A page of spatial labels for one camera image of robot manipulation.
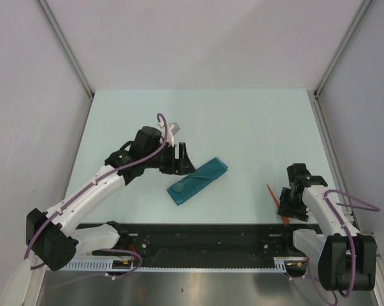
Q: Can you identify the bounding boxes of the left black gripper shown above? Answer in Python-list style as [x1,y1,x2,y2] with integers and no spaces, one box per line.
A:
[144,142,196,176]

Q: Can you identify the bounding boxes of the teal plastic spoon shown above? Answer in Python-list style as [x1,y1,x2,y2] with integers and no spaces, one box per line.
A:
[173,177,195,193]

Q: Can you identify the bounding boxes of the teal satin napkin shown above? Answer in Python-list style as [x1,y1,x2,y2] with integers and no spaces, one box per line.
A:
[167,157,229,205]

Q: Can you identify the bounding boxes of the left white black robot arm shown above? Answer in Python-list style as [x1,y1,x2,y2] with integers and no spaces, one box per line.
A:
[25,123,196,271]

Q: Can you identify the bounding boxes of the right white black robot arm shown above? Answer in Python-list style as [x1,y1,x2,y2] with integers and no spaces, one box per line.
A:
[278,163,377,294]

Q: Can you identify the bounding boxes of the orange plastic knife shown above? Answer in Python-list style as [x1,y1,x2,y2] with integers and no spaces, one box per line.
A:
[267,185,290,226]

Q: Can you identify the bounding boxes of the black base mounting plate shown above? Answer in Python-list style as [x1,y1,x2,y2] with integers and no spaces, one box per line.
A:
[73,222,310,270]

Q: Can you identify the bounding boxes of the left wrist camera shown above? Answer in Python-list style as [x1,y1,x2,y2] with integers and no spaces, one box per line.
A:
[157,122,180,147]

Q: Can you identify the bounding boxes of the white slotted cable duct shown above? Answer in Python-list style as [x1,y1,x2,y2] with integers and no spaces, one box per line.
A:
[61,257,306,273]

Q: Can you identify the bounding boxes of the right aluminium frame post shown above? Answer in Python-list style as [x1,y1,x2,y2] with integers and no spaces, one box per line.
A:
[312,0,375,99]

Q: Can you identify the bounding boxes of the aluminium frame post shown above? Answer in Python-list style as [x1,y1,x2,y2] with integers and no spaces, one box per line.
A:
[312,0,375,99]
[35,0,94,98]

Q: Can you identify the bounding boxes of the left aluminium frame post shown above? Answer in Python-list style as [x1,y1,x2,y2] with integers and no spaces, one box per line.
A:
[35,0,94,98]

